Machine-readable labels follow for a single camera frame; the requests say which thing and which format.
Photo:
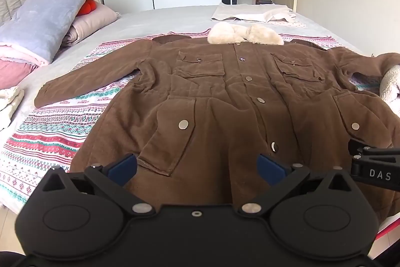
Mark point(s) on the white folded sheet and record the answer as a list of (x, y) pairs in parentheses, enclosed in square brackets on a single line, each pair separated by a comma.
[(253, 12)]

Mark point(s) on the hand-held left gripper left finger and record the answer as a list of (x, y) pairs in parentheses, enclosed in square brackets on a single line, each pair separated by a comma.
[(123, 168)]

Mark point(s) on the pink blanket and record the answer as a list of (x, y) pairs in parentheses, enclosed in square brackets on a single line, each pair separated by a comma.
[(15, 70)]

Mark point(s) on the brown coat with fleece collar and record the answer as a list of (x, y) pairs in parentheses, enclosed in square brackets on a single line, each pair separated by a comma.
[(237, 110)]

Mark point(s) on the orange-red plush toy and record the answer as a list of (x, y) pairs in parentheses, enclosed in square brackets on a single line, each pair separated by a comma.
[(87, 6)]

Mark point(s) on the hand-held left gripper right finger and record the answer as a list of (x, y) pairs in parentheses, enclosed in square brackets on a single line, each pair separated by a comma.
[(270, 171)]

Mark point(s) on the blue-grey folded blanket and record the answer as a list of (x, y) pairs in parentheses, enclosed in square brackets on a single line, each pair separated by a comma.
[(47, 16)]

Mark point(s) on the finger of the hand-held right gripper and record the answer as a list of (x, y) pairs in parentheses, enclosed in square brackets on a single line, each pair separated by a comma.
[(357, 146)]

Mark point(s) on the bed with grey sheet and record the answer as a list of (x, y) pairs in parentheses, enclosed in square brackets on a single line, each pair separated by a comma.
[(175, 20)]

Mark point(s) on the pink pillow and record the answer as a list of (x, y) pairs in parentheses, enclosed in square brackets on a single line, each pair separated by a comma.
[(90, 21)]

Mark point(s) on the cream folded cloth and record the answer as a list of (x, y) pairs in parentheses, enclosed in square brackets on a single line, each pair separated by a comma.
[(8, 104)]

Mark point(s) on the white fleece cloth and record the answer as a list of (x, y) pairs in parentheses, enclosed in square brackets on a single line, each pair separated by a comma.
[(391, 87)]

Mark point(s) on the patterned striped blanket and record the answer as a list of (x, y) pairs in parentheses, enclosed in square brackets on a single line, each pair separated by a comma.
[(53, 135)]

